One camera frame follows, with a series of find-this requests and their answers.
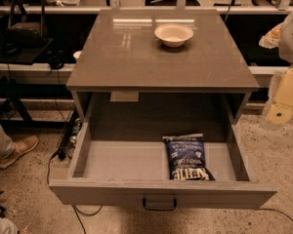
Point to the black headphones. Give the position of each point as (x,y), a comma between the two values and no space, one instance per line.
(56,59)

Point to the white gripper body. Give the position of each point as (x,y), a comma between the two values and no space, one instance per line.
(291,39)

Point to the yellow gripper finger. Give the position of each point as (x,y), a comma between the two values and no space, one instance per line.
(271,39)
(275,116)

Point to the black bag on shelf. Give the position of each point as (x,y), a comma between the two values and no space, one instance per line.
(24,33)

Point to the tan shoe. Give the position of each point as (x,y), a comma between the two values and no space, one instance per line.
(18,149)

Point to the blue kettle chip bag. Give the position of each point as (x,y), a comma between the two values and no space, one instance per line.
(186,156)

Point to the grey counter cabinet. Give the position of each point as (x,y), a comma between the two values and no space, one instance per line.
(123,54)

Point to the open grey top drawer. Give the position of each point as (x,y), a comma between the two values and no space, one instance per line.
(120,157)

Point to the white cup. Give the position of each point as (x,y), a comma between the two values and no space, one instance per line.
(77,55)

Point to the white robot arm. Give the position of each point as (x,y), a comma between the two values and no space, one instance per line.
(285,47)

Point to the white paper bowl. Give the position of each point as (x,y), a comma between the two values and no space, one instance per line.
(173,35)

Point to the black drawer handle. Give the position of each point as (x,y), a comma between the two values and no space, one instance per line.
(160,206)

